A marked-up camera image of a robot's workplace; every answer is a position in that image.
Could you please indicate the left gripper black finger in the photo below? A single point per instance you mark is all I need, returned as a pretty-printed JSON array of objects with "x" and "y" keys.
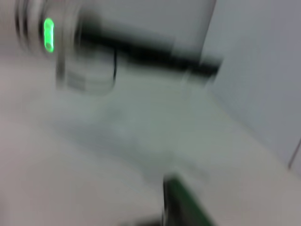
[{"x": 207, "y": 67}]

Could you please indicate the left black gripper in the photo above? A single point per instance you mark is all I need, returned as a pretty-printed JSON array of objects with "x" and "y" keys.
[{"x": 131, "y": 44}]

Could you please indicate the green glasses case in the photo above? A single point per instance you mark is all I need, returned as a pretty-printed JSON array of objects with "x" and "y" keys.
[{"x": 185, "y": 202}]

